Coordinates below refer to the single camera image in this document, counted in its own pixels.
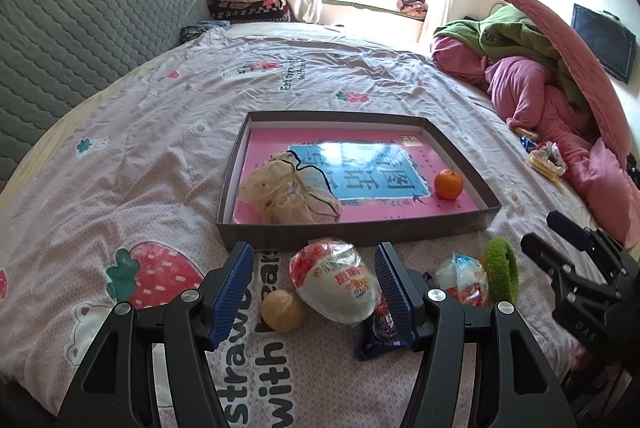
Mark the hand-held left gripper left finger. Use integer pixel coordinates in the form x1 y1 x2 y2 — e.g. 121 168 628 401
54 241 255 428

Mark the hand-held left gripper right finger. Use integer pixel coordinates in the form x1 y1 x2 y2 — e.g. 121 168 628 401
372 242 576 428

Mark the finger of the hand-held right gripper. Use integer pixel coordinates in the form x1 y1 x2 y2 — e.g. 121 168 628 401
546 211 608 254
521 233 576 281

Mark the green fuzzy scrunchie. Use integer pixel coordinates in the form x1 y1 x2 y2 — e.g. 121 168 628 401
483 238 521 306

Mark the blue cookie packet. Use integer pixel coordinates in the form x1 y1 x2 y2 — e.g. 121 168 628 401
357 271 433 361

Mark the white bun packet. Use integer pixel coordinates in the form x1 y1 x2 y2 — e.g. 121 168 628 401
289 237 379 328

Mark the shallow brown cardboard box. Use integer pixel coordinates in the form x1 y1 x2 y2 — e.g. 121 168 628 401
216 111 502 254

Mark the small white snack packet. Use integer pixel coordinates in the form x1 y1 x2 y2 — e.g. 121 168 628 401
432 251 491 309

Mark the patterned fabric scrunchie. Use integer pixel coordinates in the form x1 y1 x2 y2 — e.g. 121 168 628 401
529 141 568 181

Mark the beige sheer scrunchie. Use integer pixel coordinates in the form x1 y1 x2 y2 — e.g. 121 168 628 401
236 151 343 225

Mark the small orange with stem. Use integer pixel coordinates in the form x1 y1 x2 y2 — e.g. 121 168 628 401
433 167 463 200

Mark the magenta bedding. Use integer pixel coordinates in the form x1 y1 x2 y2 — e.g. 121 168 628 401
431 36 640 249

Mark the pink quilted pad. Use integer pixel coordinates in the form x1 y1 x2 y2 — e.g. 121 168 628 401
490 0 633 169

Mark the black flat television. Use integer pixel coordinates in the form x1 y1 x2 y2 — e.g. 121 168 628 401
571 3 637 84

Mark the green garment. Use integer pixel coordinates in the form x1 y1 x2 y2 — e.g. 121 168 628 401
432 5 591 109

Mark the blue patterned cloth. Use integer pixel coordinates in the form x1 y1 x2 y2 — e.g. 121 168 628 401
180 21 231 43

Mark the dark checked folded blanket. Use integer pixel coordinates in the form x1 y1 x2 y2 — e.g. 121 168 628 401
207 0 292 24

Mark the grey quilted headboard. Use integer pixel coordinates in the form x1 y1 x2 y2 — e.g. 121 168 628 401
0 0 211 189

